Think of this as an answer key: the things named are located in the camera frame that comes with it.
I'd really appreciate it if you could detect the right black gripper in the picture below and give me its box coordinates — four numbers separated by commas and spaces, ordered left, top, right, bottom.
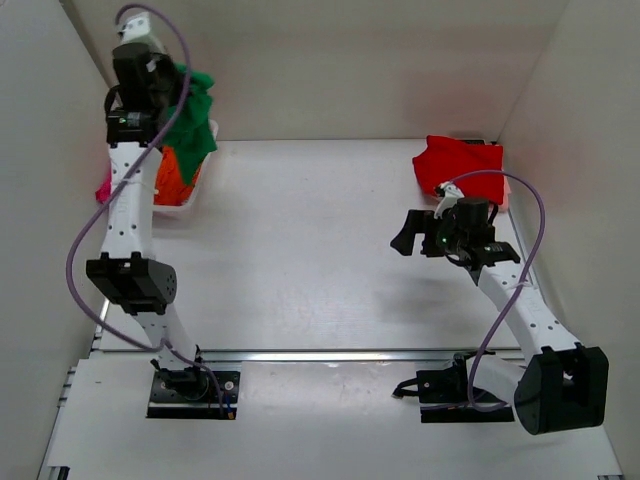
390, 210, 466, 258

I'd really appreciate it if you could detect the green t shirt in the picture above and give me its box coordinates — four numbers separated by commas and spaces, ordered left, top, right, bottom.
161, 71, 217, 184

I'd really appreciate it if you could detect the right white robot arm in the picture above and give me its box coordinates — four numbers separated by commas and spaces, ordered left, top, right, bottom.
390, 197, 609, 435

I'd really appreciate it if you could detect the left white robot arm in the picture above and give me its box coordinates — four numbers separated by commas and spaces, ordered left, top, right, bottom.
86, 41, 209, 398

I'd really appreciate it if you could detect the red folded t shirt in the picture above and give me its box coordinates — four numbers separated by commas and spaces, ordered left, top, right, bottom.
412, 135, 505, 207

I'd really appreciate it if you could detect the pink folded t shirt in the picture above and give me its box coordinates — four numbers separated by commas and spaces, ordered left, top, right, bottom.
483, 174, 511, 212

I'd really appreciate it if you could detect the orange t shirt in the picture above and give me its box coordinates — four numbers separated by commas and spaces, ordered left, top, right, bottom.
154, 146, 201, 207

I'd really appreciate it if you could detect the magenta t shirt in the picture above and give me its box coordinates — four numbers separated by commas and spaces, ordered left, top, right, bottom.
94, 171, 112, 205

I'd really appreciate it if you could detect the white plastic basket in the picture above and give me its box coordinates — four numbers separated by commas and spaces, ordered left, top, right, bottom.
153, 152, 214, 219

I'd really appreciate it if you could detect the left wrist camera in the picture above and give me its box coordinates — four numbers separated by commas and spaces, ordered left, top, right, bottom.
119, 12, 164, 52

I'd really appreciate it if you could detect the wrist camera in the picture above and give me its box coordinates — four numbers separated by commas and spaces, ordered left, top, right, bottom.
434, 182, 464, 219
119, 12, 164, 52

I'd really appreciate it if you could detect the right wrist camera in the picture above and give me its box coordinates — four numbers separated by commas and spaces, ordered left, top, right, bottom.
434, 182, 464, 219

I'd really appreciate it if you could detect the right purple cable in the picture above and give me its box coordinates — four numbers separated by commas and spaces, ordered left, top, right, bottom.
439, 169, 546, 414

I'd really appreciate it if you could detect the purple cable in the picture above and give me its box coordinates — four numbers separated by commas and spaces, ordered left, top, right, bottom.
66, 3, 236, 419
439, 169, 546, 414

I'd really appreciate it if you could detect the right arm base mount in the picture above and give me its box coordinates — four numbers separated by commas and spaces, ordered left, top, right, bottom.
392, 352, 514, 424

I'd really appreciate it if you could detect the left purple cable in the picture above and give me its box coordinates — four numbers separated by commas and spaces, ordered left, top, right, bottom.
66, 3, 236, 419

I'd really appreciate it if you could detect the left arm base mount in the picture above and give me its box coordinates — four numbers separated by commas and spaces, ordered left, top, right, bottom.
146, 360, 241, 421

